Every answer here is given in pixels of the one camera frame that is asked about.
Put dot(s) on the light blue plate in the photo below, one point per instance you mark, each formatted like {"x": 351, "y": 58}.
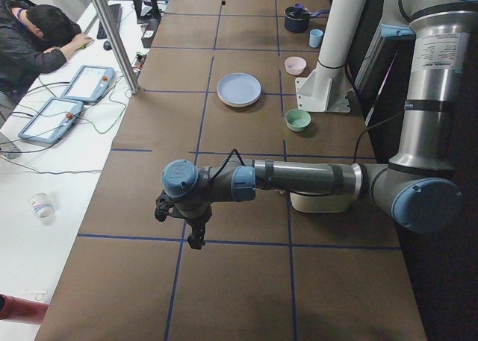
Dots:
{"x": 239, "y": 89}

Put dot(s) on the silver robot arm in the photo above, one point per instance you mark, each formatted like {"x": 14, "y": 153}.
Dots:
{"x": 413, "y": 187}

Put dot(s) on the dark blue pot with lid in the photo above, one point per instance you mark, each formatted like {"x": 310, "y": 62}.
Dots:
{"x": 297, "y": 17}

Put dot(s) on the light blue cup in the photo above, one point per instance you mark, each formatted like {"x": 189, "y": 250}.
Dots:
{"x": 315, "y": 38}

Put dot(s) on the pink bowl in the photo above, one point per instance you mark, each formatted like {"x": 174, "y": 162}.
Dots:
{"x": 295, "y": 65}

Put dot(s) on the cream toaster with bread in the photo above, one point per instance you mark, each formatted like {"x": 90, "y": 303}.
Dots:
{"x": 321, "y": 204}

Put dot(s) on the green bowl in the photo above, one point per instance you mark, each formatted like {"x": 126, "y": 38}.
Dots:
{"x": 297, "y": 120}

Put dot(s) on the white paper cup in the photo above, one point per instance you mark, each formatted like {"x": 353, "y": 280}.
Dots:
{"x": 42, "y": 207}

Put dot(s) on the upper teach pendant tablet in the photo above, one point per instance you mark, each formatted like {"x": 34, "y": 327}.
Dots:
{"x": 89, "y": 84}

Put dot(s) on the teach pendant tablet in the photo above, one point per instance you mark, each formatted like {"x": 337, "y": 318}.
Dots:
{"x": 89, "y": 84}
{"x": 52, "y": 121}

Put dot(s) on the lower teach pendant tablet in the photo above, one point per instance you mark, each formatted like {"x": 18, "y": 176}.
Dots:
{"x": 52, "y": 121}

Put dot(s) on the person in black jacket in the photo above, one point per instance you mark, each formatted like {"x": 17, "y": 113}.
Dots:
{"x": 36, "y": 39}

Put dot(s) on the red fire extinguisher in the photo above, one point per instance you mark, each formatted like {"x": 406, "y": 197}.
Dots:
{"x": 20, "y": 310}

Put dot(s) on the aluminium frame post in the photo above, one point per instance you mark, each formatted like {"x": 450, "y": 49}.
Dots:
{"x": 106, "y": 18}

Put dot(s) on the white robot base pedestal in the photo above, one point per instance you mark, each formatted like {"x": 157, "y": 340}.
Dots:
{"x": 325, "y": 89}

